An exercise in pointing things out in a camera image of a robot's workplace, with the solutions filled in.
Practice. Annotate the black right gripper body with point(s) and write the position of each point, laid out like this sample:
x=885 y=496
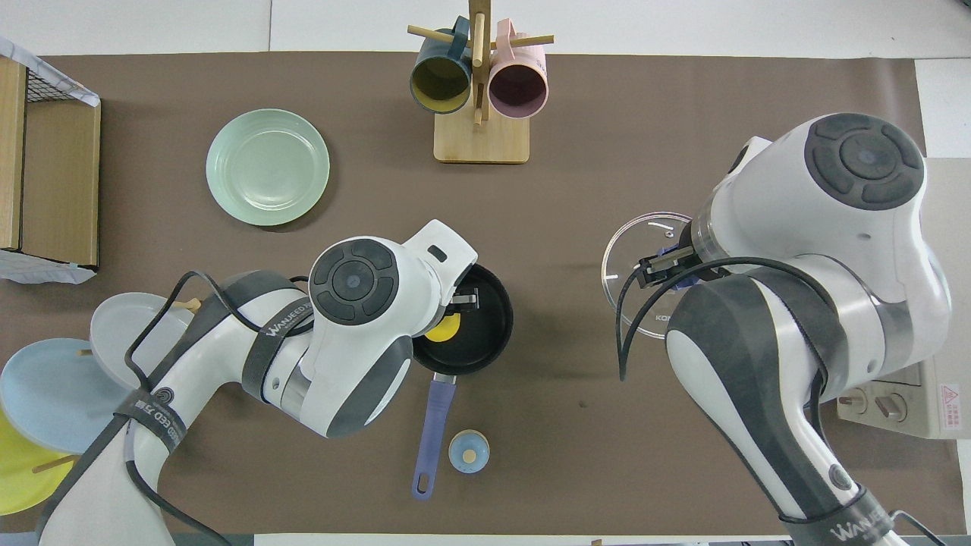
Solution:
x=664 y=267

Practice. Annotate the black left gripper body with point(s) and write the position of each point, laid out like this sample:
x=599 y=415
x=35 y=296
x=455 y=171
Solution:
x=466 y=302

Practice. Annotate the glass lid with blue knob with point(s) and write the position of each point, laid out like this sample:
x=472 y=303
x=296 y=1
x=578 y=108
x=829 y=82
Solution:
x=630 y=235

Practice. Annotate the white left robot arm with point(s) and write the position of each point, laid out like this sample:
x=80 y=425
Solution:
x=364 y=356

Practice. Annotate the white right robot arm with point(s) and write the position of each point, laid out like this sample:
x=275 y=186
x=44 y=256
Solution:
x=834 y=227

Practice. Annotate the light green plate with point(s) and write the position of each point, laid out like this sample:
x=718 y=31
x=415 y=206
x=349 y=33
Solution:
x=267 y=167

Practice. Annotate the grey plate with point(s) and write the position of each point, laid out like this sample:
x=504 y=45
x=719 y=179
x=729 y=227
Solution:
x=129 y=326

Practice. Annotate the light blue plate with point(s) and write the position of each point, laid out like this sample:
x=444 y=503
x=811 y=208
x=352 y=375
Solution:
x=53 y=394

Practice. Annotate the wooden plate rack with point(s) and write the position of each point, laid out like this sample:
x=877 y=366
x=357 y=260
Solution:
x=53 y=464

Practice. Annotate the yellow plate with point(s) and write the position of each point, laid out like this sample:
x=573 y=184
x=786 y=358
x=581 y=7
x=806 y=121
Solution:
x=19 y=478

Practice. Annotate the brown table mat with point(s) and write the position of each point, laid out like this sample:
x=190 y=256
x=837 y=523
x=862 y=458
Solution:
x=576 y=212

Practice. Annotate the dark blue saucepan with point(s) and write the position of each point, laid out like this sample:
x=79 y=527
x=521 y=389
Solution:
x=436 y=425

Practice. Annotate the small blue wooden knob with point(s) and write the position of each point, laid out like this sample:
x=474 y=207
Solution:
x=469 y=451

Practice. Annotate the wooden mug tree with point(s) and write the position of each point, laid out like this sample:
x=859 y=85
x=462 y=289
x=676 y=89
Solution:
x=482 y=140

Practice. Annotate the pink ribbed mug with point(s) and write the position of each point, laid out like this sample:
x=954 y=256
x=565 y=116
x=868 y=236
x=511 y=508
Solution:
x=518 y=89

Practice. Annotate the dark teal mug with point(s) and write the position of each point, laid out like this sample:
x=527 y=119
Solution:
x=440 y=82

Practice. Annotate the beige toaster oven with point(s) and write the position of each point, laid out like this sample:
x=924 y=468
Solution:
x=910 y=409

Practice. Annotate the white checked cloth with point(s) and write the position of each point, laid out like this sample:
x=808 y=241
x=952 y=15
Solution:
x=72 y=85
x=45 y=269

